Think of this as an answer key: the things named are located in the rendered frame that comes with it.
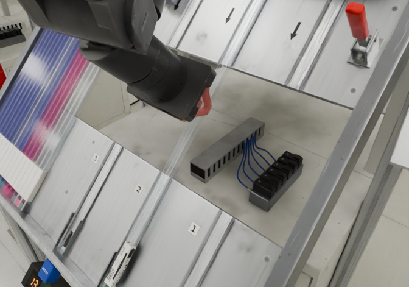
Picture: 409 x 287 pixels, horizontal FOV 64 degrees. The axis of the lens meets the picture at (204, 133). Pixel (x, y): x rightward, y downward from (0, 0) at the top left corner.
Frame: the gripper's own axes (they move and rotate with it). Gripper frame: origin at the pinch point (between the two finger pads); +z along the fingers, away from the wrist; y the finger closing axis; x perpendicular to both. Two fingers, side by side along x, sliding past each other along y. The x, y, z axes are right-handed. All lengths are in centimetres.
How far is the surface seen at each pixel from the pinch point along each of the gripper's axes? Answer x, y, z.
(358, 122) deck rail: -5.3, -19.3, 0.0
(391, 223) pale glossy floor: -3, -29, 134
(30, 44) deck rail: 2.5, 48.0, 0.8
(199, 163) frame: 8.8, 13.1, 29.8
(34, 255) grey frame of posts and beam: 57, 51, 33
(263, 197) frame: 8.6, -3.9, 31.3
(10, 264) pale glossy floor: 81, 81, 52
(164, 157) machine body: 12.0, 25.2, 33.0
